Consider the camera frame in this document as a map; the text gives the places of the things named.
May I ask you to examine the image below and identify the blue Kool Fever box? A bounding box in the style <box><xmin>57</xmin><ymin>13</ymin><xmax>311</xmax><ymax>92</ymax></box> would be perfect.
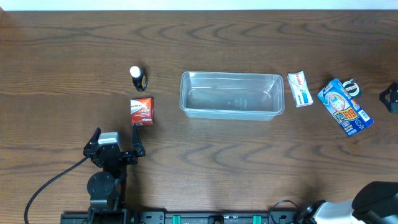
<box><xmin>317</xmin><ymin>78</ymin><xmax>374</xmax><ymax>136</ymax></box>

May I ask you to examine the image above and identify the white Panadol box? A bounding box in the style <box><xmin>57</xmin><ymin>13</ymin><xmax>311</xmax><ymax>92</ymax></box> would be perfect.
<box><xmin>287</xmin><ymin>71</ymin><xmax>313</xmax><ymax>108</ymax></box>

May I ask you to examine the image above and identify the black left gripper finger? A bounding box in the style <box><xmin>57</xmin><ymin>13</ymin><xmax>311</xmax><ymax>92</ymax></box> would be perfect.
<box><xmin>132</xmin><ymin>124</ymin><xmax>142</xmax><ymax>151</ymax></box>
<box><xmin>90</xmin><ymin>128</ymin><xmax>101</xmax><ymax>144</ymax></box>

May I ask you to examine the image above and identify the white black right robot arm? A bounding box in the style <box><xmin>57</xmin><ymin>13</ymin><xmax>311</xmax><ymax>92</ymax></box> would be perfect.
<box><xmin>296</xmin><ymin>79</ymin><xmax>397</xmax><ymax>224</ymax></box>

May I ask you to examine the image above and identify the clear plastic container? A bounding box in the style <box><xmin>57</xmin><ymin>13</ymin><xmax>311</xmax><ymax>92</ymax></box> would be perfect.
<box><xmin>179</xmin><ymin>71</ymin><xmax>285</xmax><ymax>121</ymax></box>

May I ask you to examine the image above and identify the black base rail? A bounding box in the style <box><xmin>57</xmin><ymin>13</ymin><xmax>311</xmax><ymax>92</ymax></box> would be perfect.
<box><xmin>60</xmin><ymin>211</ymin><xmax>299</xmax><ymax>224</ymax></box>

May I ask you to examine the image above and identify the dark bottle white cap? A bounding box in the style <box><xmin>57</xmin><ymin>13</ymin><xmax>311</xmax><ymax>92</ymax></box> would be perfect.
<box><xmin>129</xmin><ymin>66</ymin><xmax>147</xmax><ymax>92</ymax></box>

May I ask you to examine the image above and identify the dark green round-label packet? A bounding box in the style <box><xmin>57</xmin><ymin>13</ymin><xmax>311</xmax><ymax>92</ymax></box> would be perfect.
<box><xmin>342</xmin><ymin>79</ymin><xmax>363</xmax><ymax>98</ymax></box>

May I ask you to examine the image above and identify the red medicine box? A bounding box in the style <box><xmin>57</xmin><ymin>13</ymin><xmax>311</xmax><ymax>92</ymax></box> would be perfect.
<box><xmin>130</xmin><ymin>98</ymin><xmax>154</xmax><ymax>126</ymax></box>

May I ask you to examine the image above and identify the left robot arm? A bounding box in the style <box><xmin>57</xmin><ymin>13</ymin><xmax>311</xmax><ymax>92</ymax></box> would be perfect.
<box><xmin>83</xmin><ymin>125</ymin><xmax>146</xmax><ymax>212</ymax></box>

